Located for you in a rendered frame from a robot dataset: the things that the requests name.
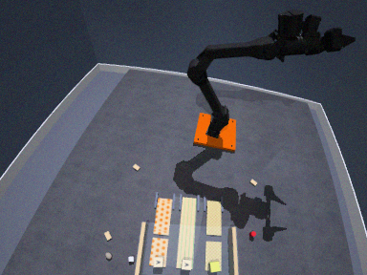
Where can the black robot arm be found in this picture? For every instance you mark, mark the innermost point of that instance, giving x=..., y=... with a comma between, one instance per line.
x=287, y=42

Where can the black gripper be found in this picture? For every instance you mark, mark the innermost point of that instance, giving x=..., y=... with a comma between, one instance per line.
x=332, y=41

